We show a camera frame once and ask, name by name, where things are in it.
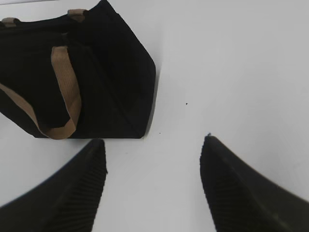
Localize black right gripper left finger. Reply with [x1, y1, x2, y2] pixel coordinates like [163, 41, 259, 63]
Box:
[0, 139, 108, 232]

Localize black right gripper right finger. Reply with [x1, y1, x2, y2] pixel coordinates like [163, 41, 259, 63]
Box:
[200, 134, 309, 232]

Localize black tote bag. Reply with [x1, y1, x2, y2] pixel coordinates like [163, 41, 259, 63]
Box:
[0, 0, 156, 139]

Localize tan front bag handle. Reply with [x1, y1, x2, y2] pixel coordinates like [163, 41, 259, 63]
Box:
[0, 46, 82, 140]

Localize tan bag handle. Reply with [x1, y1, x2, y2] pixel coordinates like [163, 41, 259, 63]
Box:
[0, 46, 82, 140]
[0, 9, 87, 28]

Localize tan rear bag handle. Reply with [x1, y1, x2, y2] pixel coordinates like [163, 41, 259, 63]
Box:
[0, 9, 87, 28]

